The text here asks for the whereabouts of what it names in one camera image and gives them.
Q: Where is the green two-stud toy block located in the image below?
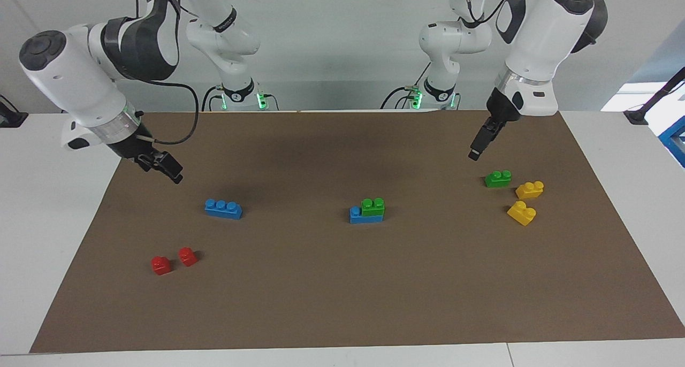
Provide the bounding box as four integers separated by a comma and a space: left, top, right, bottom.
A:
361, 197, 386, 218
484, 170, 513, 189

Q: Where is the blue three-stud toy block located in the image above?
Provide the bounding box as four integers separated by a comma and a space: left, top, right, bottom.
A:
349, 205, 385, 225
204, 198, 243, 220

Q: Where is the yellow two-stud toy block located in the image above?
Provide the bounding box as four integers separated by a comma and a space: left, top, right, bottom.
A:
515, 181, 545, 200
507, 201, 537, 227

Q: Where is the black clamp foot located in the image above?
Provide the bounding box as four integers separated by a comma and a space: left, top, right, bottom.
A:
0, 95, 29, 128

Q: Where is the black clamp stand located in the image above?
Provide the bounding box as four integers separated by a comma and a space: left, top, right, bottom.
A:
623, 67, 685, 126

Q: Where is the brown table mat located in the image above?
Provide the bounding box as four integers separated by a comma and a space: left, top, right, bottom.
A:
29, 110, 685, 354

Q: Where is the black right arm gripper cable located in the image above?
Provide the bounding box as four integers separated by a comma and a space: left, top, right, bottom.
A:
136, 80, 200, 146

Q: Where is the black arm gripper cable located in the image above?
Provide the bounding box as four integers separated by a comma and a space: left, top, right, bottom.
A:
136, 80, 200, 146
465, 0, 601, 24

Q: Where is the black right arm base cable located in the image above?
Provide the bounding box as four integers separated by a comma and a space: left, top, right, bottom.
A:
201, 85, 279, 112

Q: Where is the black arm base cable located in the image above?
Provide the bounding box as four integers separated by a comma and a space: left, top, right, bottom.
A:
380, 62, 432, 110
201, 85, 279, 112

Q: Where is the black left arm gripper cable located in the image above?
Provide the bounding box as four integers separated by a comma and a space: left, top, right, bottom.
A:
465, 0, 601, 24

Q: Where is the black left arm base cable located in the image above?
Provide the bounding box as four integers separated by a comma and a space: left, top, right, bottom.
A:
380, 62, 432, 110

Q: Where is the blue frame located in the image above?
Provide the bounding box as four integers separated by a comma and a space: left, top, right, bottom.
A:
658, 116, 685, 169

